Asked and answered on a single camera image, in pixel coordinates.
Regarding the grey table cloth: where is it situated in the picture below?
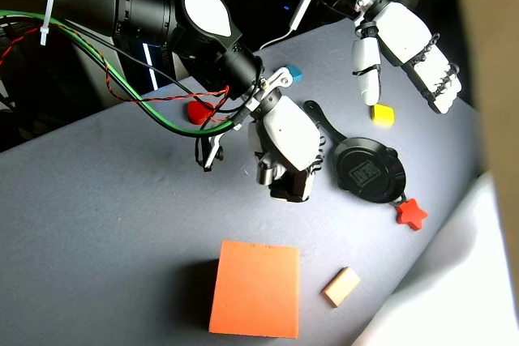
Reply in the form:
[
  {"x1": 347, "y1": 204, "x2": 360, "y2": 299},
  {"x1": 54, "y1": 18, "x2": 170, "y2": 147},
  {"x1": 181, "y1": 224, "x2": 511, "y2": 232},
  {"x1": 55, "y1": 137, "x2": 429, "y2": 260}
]
[{"x1": 0, "y1": 17, "x2": 494, "y2": 346}]

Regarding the yellow block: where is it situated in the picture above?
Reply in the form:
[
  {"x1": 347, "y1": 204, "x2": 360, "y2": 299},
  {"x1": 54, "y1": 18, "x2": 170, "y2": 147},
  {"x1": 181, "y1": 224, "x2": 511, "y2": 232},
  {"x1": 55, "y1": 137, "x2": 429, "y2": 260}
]
[{"x1": 369, "y1": 103, "x2": 396, "y2": 127}]

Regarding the red round block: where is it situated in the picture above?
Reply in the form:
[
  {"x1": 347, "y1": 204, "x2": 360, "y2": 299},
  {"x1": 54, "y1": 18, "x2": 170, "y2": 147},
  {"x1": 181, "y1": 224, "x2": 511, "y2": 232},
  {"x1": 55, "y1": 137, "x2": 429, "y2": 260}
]
[{"x1": 187, "y1": 100, "x2": 218, "y2": 126}]

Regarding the large orange cube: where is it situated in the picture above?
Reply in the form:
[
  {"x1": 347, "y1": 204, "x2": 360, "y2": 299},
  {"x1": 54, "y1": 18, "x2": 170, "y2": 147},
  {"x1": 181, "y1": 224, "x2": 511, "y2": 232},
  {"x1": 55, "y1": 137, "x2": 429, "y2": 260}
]
[{"x1": 208, "y1": 240, "x2": 301, "y2": 340}]

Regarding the green cable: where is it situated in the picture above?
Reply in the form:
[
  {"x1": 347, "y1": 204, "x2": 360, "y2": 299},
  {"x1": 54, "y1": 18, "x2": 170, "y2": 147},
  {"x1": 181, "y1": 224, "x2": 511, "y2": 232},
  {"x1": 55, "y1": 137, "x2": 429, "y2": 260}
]
[{"x1": 0, "y1": 9, "x2": 244, "y2": 137}]

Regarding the red black twisted cable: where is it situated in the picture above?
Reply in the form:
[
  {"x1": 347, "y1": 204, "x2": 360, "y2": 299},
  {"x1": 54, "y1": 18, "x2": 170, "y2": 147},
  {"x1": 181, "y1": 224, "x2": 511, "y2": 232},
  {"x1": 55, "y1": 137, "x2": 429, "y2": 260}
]
[{"x1": 0, "y1": 33, "x2": 231, "y2": 122}]

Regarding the red star block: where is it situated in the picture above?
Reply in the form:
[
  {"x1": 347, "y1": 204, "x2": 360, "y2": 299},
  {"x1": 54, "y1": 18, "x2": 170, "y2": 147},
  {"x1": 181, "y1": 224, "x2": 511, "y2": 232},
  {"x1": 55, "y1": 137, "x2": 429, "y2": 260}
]
[{"x1": 395, "y1": 198, "x2": 429, "y2": 230}]

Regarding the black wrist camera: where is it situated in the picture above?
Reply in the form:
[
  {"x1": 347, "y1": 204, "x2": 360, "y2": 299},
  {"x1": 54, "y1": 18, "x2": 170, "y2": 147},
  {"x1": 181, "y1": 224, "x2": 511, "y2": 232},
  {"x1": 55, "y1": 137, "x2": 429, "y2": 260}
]
[{"x1": 193, "y1": 134, "x2": 226, "y2": 173}]

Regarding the blue block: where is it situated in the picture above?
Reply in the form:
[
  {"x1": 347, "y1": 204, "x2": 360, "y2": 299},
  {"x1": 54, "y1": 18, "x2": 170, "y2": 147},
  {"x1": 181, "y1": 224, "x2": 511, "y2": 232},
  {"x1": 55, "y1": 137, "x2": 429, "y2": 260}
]
[{"x1": 283, "y1": 64, "x2": 304, "y2": 83}]

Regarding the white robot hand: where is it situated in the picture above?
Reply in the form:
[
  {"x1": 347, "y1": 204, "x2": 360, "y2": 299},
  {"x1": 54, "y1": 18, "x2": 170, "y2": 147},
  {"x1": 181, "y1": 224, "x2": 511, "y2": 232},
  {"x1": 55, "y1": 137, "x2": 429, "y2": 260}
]
[
  {"x1": 247, "y1": 95, "x2": 325, "y2": 204},
  {"x1": 350, "y1": 0, "x2": 462, "y2": 115}
]

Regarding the white backdrop sheet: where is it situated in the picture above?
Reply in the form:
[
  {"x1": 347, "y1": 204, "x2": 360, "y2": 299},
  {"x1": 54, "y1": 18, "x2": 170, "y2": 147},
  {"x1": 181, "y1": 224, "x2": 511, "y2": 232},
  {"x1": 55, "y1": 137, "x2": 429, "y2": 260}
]
[{"x1": 350, "y1": 171, "x2": 519, "y2": 346}]

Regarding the beige board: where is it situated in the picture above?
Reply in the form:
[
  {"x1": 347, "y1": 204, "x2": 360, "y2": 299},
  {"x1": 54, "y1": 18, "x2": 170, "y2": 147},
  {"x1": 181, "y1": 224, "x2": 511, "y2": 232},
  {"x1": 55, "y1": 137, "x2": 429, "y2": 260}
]
[{"x1": 460, "y1": 0, "x2": 519, "y2": 294}]

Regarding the tan wooden block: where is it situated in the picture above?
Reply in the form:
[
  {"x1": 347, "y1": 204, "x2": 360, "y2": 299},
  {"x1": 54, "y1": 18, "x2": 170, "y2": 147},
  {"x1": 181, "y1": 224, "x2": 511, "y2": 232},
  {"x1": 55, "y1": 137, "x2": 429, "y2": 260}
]
[{"x1": 322, "y1": 267, "x2": 362, "y2": 309}]

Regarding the black cast iron skillet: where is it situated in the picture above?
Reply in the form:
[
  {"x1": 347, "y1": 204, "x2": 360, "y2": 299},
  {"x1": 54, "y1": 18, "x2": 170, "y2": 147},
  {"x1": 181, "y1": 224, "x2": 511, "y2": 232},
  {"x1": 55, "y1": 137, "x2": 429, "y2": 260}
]
[{"x1": 303, "y1": 100, "x2": 408, "y2": 206}]

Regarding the white adapter with cable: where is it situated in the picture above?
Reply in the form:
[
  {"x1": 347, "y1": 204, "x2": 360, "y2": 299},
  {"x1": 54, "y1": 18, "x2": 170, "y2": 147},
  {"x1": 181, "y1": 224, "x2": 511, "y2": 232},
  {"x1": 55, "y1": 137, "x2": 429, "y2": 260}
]
[{"x1": 259, "y1": 0, "x2": 316, "y2": 50}]

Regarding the white cable tie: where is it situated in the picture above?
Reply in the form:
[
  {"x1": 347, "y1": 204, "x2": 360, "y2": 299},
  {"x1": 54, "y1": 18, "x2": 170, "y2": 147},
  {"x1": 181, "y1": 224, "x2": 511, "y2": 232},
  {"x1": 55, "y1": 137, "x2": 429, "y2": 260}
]
[{"x1": 39, "y1": 0, "x2": 60, "y2": 46}]

